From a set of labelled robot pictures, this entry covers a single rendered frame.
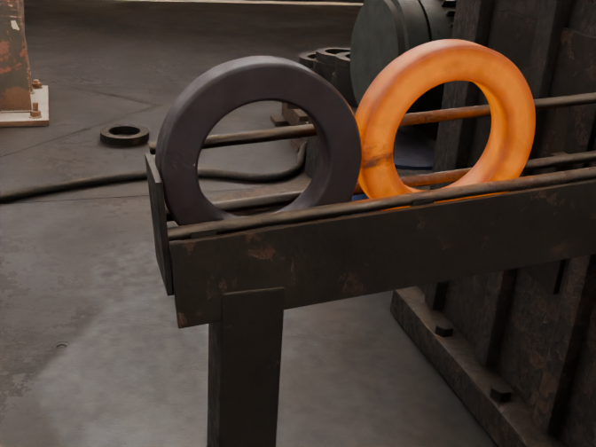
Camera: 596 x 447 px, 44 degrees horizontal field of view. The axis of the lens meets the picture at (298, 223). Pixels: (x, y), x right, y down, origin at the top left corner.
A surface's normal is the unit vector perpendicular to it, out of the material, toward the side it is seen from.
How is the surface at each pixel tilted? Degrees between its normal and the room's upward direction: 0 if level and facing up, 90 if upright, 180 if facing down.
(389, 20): 90
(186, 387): 0
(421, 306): 0
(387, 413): 0
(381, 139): 90
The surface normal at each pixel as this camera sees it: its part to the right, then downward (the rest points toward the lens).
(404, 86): 0.29, 0.40
